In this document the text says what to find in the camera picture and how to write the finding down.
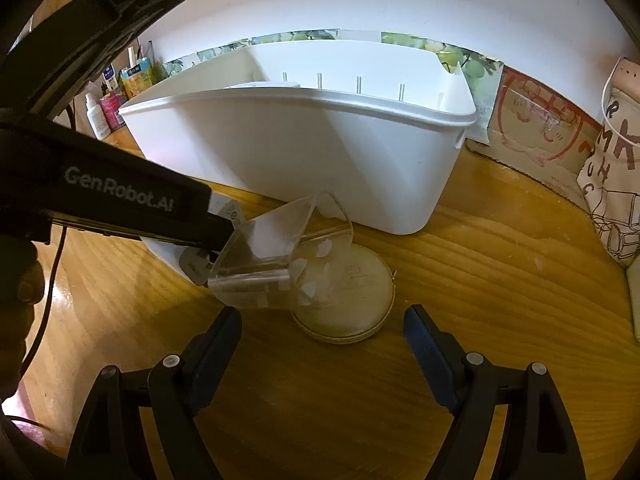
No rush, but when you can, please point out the printed canvas tote bag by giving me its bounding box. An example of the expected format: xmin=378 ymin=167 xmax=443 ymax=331
xmin=576 ymin=56 xmax=640 ymax=267

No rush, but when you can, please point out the small white bottle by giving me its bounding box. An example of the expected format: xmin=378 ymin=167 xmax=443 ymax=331
xmin=84 ymin=92 xmax=111 ymax=140

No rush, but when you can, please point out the clear plastic box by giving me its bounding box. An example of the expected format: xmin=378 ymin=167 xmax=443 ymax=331
xmin=207 ymin=191 xmax=355 ymax=311

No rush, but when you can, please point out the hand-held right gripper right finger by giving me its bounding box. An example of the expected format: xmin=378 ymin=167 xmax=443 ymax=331
xmin=403 ymin=304 xmax=588 ymax=480

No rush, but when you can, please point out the round beige zip case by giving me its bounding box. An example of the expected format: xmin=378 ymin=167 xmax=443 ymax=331
xmin=290 ymin=243 xmax=396 ymax=345

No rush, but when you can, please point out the person's left hand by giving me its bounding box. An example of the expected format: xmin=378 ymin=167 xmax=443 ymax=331
xmin=0 ymin=240 xmax=48 ymax=401

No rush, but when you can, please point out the black cable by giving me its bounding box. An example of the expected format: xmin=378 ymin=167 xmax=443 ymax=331
xmin=0 ymin=92 xmax=78 ymax=428

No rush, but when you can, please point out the pink packet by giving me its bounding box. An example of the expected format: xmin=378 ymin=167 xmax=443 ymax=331
xmin=100 ymin=91 xmax=127 ymax=130

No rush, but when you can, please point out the brown cardboard with red drawing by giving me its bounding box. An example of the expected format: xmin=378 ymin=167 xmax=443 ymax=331
xmin=467 ymin=62 xmax=606 ymax=201

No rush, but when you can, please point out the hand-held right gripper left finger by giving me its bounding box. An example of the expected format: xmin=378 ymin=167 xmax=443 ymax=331
xmin=64 ymin=306 xmax=243 ymax=480

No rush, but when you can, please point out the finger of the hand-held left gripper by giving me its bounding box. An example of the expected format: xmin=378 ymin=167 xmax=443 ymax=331
xmin=142 ymin=212 xmax=236 ymax=262

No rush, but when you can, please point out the green tissue pack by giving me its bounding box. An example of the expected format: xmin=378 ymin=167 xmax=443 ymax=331
xmin=625 ymin=264 xmax=640 ymax=345

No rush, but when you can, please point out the white plastic storage bin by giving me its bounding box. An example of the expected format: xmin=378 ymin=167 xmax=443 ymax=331
xmin=117 ymin=40 xmax=478 ymax=236

